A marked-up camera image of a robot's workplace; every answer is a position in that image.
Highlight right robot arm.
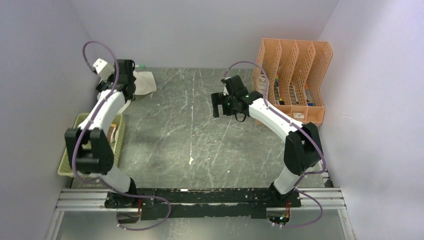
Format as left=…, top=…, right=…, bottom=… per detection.
left=211, top=75, right=324, bottom=207

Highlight green plastic basket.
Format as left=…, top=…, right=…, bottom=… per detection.
left=57, top=113, right=126, bottom=178

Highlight yellow brown bear towel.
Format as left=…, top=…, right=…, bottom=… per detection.
left=106, top=123, right=119, bottom=144

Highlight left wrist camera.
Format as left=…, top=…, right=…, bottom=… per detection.
left=92, top=58, right=115, bottom=81

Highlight aluminium frame rails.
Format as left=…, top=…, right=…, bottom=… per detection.
left=44, top=130, right=357, bottom=240

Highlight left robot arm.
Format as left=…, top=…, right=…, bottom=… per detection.
left=64, top=58, right=139, bottom=209

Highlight small white box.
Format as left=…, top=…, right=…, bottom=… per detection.
left=293, top=112, right=305, bottom=120

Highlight orange file organizer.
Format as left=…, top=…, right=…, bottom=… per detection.
left=252, top=38, right=333, bottom=126

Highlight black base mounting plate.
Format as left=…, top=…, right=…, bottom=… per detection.
left=104, top=187, right=301, bottom=220

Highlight white towel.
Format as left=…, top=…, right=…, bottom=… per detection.
left=118, top=71, right=157, bottom=113

